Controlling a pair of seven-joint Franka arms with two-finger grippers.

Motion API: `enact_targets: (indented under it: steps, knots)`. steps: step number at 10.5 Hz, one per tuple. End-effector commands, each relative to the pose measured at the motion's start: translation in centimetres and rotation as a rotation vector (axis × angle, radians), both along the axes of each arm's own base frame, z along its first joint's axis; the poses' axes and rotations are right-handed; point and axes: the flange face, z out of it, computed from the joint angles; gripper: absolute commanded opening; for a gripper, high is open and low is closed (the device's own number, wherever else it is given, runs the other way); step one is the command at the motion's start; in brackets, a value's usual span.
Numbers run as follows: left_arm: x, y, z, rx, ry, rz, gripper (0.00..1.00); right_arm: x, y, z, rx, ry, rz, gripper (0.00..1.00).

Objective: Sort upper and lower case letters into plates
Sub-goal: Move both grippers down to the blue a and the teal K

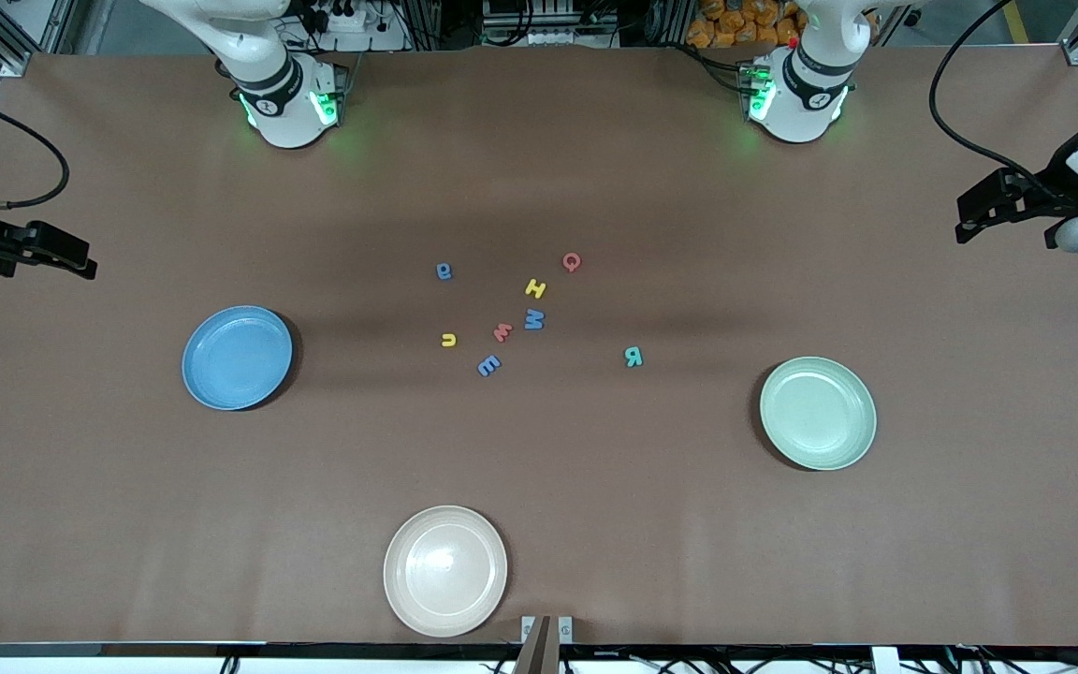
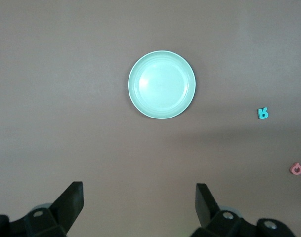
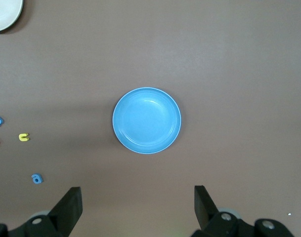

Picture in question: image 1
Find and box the blue round plate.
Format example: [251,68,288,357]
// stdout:
[182,305,295,412]

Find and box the pale green round plate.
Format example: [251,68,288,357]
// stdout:
[760,356,878,472]

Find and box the orange packaged goods pile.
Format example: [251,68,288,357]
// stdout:
[686,0,807,50]

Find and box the white power strip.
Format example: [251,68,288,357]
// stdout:
[310,0,406,52]

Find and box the brown table cover sheet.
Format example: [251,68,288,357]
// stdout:
[0,45,1078,649]

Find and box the beige round plate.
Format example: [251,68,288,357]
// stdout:
[383,505,509,639]

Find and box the dark equipment rack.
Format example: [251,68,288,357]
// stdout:
[481,0,619,50]

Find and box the white table edge frame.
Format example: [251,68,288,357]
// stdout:
[0,642,1078,674]

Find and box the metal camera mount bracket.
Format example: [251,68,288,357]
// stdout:
[513,614,575,674]

